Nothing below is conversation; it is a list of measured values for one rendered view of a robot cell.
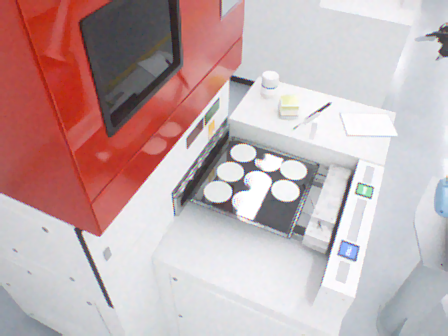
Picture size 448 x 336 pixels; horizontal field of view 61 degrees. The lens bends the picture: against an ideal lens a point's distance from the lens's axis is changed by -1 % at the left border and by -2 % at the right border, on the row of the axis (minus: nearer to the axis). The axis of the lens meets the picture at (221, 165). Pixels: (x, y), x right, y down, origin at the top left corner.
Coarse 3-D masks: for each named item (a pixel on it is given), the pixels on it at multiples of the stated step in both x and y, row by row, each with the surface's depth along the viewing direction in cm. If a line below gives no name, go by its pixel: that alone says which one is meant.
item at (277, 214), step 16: (224, 160) 148; (256, 160) 149; (272, 160) 149; (288, 160) 149; (208, 176) 142; (256, 176) 143; (272, 176) 143; (304, 176) 143; (240, 192) 137; (256, 192) 137; (224, 208) 132; (240, 208) 132; (256, 208) 132; (272, 208) 132; (288, 208) 132; (272, 224) 127; (288, 224) 128
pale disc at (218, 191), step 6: (210, 186) 139; (216, 186) 139; (222, 186) 139; (228, 186) 139; (204, 192) 137; (210, 192) 137; (216, 192) 137; (222, 192) 137; (228, 192) 137; (210, 198) 135; (216, 198) 135; (222, 198) 135; (228, 198) 135
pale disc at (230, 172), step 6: (228, 162) 147; (222, 168) 145; (228, 168) 145; (234, 168) 145; (240, 168) 145; (222, 174) 143; (228, 174) 143; (234, 174) 143; (240, 174) 143; (228, 180) 141; (234, 180) 141
